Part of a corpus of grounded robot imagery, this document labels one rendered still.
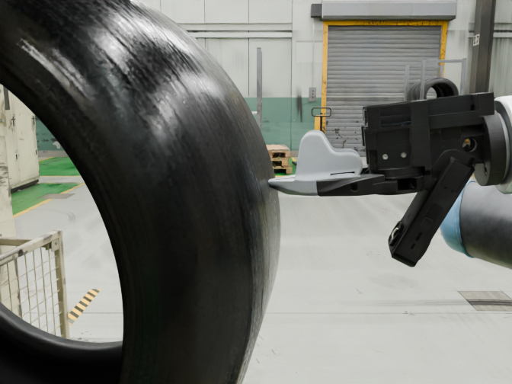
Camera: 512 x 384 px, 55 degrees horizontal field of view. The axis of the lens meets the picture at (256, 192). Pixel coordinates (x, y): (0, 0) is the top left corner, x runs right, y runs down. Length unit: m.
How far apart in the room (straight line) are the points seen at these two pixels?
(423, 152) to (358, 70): 11.53
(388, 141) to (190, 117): 0.19
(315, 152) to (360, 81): 11.48
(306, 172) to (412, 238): 0.12
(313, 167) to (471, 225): 0.22
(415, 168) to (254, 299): 0.19
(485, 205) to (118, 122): 0.42
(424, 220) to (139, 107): 0.28
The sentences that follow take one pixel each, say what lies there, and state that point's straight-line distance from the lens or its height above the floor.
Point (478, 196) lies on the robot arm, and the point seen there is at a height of 1.20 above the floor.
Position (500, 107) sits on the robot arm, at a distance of 0.49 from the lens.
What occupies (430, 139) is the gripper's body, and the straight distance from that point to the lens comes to 0.48.
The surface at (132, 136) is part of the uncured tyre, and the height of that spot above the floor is 1.29.
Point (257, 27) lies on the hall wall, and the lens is 11.83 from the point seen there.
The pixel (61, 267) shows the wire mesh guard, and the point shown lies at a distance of 1.32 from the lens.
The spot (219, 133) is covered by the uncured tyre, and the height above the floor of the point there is 1.29.
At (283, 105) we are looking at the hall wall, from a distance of 11.66.
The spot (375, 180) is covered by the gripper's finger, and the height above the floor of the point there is 1.24.
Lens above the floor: 1.31
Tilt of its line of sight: 11 degrees down
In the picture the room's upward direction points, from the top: straight up
